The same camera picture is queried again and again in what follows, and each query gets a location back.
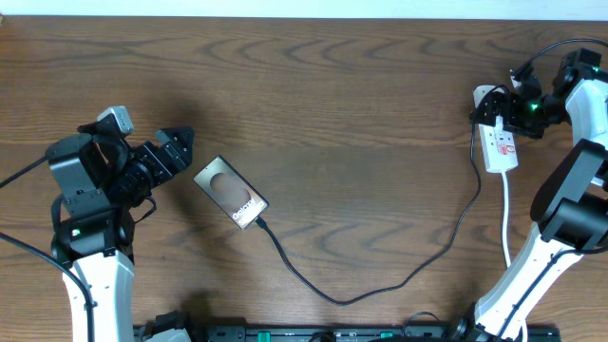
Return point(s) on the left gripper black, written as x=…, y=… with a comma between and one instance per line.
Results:
x=180, y=159

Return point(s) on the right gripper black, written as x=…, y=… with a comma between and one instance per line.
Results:
x=511, y=117

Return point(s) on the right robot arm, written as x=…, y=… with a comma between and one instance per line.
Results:
x=568, y=223

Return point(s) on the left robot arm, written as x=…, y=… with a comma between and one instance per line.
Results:
x=102, y=178

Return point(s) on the white power strip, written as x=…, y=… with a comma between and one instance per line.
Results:
x=498, y=145

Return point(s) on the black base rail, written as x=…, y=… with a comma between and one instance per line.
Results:
x=413, y=332

